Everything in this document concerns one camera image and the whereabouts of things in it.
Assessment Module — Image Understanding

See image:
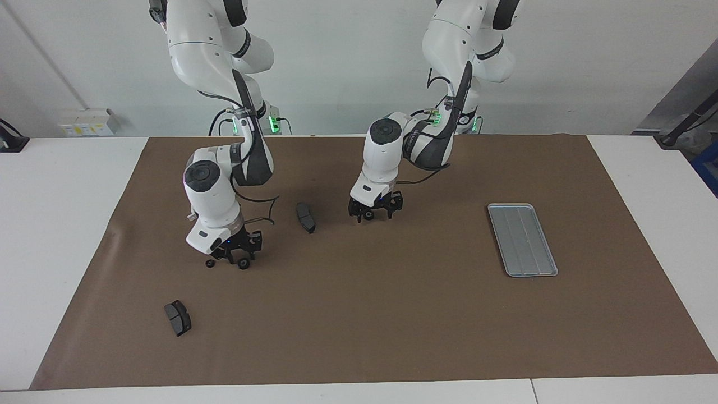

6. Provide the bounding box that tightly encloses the silver metal tray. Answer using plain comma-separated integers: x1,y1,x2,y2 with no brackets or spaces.
487,203,559,278

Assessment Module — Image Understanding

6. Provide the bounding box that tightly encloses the long grey brake pad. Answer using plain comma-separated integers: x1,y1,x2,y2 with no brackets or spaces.
296,202,316,235

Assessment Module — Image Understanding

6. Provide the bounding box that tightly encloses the short grey brake pad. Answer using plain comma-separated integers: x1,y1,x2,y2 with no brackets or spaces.
164,300,192,337

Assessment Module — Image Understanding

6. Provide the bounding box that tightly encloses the brown table mat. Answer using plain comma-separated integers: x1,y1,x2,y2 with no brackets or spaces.
29,134,718,391

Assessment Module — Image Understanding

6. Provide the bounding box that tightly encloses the black stand pole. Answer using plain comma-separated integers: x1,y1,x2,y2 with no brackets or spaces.
656,90,718,149

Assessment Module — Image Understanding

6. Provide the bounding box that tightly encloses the blue crate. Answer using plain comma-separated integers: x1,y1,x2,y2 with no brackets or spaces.
691,140,718,198

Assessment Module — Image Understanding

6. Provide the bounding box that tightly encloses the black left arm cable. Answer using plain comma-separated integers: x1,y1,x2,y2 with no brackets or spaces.
395,67,477,186

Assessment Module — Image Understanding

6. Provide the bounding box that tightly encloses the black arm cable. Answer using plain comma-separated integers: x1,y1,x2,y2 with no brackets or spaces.
227,98,280,226
395,67,477,186

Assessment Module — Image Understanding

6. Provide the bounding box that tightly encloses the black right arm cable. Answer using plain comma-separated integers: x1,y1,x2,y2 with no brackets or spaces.
227,98,280,226

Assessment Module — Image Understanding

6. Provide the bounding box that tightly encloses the black left base cable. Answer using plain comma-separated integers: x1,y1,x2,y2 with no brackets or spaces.
399,107,435,134

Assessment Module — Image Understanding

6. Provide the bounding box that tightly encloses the black base cable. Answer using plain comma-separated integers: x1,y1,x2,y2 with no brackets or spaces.
399,107,435,134
209,108,235,136

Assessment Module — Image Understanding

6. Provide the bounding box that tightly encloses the black right base cable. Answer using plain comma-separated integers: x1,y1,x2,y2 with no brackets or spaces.
209,108,235,136

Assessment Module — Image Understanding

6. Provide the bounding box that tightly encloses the white wall socket box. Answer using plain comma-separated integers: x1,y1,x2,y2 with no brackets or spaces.
59,108,119,137

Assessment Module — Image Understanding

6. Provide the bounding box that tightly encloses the black clamp mount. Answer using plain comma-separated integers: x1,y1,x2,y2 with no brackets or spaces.
0,119,30,153

